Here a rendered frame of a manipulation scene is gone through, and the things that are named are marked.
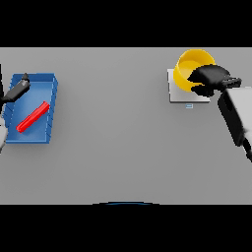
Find yellow bowl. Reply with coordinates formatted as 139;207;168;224
172;48;217;94

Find pale square measuring scale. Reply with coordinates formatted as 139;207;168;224
166;68;211;109

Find dark robot left hand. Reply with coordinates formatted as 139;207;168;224
0;64;32;104

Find blue tray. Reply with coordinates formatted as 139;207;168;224
5;72;59;145

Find red beaker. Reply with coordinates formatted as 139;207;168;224
16;100;50;134

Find dark robot right hand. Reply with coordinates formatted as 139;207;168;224
186;64;243;97

